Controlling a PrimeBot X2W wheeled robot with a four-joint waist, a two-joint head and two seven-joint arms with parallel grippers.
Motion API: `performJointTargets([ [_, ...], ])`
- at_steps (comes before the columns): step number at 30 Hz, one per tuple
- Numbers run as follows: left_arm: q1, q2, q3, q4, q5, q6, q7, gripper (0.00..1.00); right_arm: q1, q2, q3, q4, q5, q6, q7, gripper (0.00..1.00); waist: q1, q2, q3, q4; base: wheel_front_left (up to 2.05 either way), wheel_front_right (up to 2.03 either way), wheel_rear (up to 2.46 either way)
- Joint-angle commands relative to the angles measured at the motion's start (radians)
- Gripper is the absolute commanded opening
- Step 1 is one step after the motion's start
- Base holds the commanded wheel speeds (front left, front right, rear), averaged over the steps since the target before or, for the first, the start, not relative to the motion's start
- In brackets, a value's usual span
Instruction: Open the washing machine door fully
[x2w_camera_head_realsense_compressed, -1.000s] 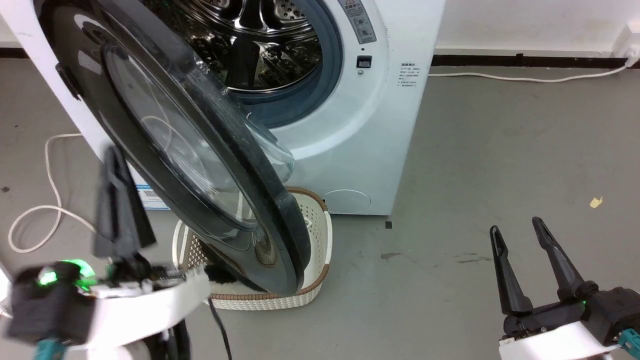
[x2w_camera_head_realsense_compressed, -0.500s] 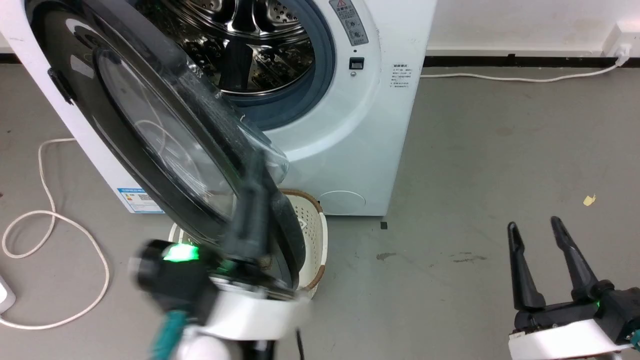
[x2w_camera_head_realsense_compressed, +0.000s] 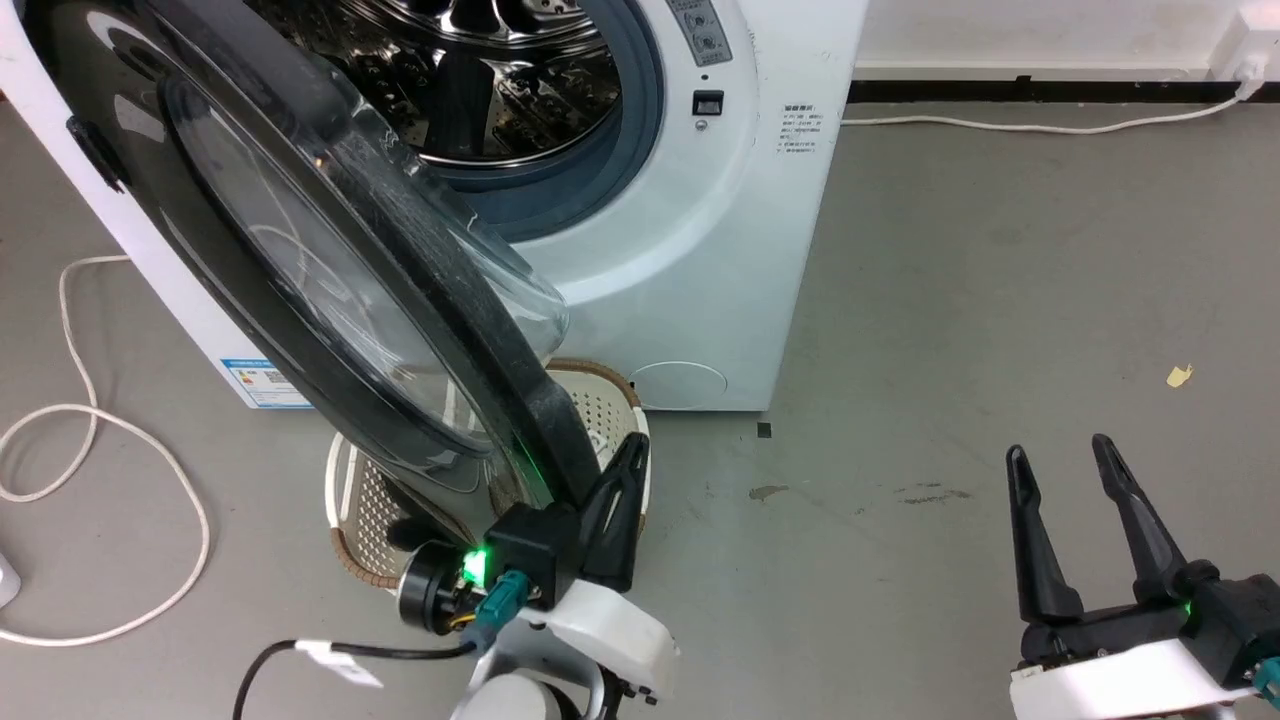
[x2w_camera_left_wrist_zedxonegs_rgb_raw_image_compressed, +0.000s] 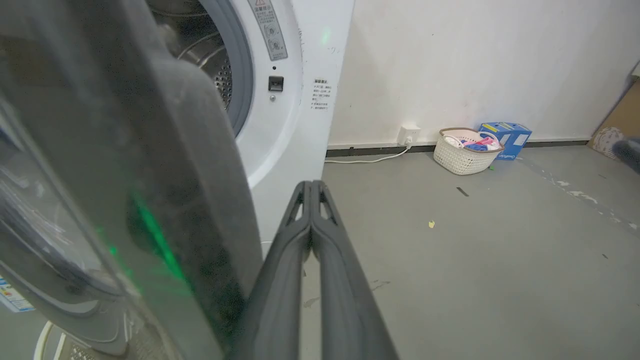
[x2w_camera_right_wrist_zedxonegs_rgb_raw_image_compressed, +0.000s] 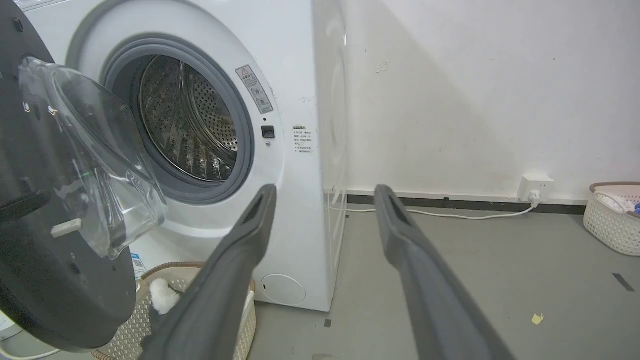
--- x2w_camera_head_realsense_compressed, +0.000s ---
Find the round filter cover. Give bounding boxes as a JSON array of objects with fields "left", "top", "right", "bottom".
[{"left": 627, "top": 361, "right": 729, "bottom": 410}]

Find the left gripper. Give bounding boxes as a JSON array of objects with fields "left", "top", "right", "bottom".
[{"left": 483, "top": 431, "right": 682, "bottom": 704}]

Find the white wall power plug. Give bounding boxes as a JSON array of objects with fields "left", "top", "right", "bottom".
[{"left": 1209, "top": 4, "right": 1280, "bottom": 87}]

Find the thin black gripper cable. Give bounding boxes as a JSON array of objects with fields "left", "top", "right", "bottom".
[{"left": 232, "top": 638, "right": 479, "bottom": 720}]

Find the white power cord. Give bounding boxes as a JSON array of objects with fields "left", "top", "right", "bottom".
[{"left": 840, "top": 84, "right": 1264, "bottom": 135}]

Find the white basket with brown rim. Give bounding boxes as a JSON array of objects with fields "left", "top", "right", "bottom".
[{"left": 325, "top": 359, "right": 654, "bottom": 593}]

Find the white cable tag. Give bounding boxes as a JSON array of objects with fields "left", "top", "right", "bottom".
[{"left": 295, "top": 638, "right": 386, "bottom": 690}]

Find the white front-load washing machine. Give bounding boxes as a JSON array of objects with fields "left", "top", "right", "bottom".
[{"left": 0, "top": 0, "right": 869, "bottom": 413}]

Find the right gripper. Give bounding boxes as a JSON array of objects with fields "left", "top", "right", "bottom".
[{"left": 1005, "top": 432, "right": 1280, "bottom": 720}]

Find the black door hinge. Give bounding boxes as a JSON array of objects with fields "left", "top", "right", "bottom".
[{"left": 66, "top": 116, "right": 127, "bottom": 193}]

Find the black round washing machine door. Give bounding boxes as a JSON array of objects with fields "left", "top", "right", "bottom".
[{"left": 22, "top": 0, "right": 602, "bottom": 548}]

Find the long looped white cable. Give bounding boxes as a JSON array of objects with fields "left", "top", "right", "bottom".
[{"left": 0, "top": 254, "right": 212, "bottom": 647}]

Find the steel washing machine drum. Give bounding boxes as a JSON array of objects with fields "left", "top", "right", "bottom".
[{"left": 245, "top": 0, "right": 627, "bottom": 168}]

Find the printed warning sticker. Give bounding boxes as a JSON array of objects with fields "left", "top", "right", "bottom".
[{"left": 779, "top": 102, "right": 828, "bottom": 154}]

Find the blue energy label sticker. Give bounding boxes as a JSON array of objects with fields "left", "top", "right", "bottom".
[{"left": 221, "top": 357, "right": 317, "bottom": 410}]

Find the grey-blue door gasket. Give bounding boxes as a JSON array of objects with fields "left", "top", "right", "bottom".
[{"left": 420, "top": 0, "right": 666, "bottom": 243}]

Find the teal cable connector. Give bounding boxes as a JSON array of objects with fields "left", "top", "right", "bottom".
[{"left": 472, "top": 568, "right": 533, "bottom": 656}]

